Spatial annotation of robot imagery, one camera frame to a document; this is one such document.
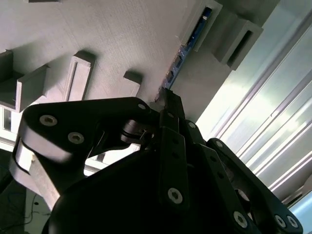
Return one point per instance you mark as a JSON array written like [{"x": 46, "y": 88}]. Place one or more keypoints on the blue RAM stick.
[{"x": 178, "y": 61}]

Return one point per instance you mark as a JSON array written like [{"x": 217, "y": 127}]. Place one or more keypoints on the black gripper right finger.
[{"x": 214, "y": 165}]

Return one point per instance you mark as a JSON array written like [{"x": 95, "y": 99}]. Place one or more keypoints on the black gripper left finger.
[{"x": 85, "y": 114}]

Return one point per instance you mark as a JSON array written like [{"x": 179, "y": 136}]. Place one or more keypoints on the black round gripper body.
[{"x": 117, "y": 202}]

